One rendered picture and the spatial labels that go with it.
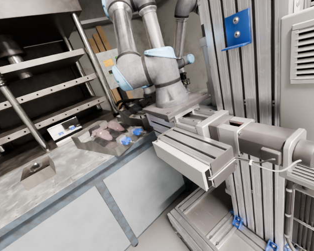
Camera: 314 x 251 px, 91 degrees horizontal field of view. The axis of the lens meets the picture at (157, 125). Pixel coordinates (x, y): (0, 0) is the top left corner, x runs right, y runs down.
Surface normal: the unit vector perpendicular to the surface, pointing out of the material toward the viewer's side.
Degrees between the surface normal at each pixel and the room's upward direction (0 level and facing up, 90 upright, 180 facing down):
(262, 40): 90
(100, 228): 90
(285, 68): 90
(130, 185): 90
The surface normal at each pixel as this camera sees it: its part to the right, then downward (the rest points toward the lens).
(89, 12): 0.50, 0.20
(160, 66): -0.04, 0.41
